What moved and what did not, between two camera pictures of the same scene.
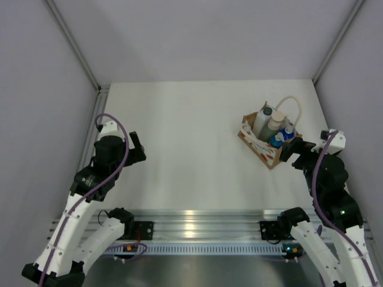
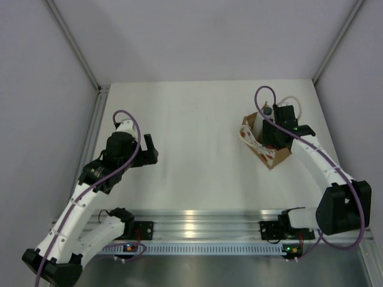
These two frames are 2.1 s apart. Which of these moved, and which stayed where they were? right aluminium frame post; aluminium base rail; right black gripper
Moved: right black gripper
Stayed: right aluminium frame post; aluminium base rail
